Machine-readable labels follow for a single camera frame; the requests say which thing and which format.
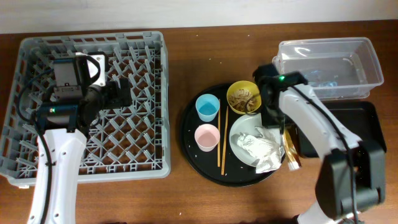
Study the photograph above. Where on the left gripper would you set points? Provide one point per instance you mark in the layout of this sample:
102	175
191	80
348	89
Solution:
115	101

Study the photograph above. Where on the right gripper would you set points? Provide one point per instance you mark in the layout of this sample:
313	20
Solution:
265	121

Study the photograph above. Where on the white plate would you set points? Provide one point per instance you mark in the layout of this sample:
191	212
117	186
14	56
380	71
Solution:
247	124

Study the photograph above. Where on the white napkin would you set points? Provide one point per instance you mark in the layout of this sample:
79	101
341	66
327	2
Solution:
263	147

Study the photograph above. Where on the food scraps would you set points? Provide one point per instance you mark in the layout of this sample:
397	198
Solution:
243	101

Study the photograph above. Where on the yellow bowl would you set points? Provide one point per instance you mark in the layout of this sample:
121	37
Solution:
247	85

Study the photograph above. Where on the wooden chopstick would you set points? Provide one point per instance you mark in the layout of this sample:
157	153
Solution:
219	132
224	141

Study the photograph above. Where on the gold snack wrapper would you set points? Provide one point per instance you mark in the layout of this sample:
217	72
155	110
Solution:
290	152

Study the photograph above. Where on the light blue cup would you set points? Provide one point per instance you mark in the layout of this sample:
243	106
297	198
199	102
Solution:
207	107

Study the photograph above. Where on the pink cup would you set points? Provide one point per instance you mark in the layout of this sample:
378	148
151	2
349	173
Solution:
206	137

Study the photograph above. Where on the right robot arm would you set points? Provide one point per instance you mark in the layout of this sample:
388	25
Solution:
352	175

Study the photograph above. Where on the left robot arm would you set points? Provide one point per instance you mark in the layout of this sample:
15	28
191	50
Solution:
62	123

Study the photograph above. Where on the grey plastic dishwasher rack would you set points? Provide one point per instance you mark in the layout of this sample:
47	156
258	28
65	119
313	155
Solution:
129	143

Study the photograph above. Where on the round black tray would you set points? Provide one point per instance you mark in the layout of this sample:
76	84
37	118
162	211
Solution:
236	172

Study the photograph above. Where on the black rectangular tray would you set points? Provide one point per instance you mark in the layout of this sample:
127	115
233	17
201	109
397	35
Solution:
359	117

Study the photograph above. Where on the clear plastic bin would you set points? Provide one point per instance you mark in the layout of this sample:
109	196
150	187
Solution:
337	68

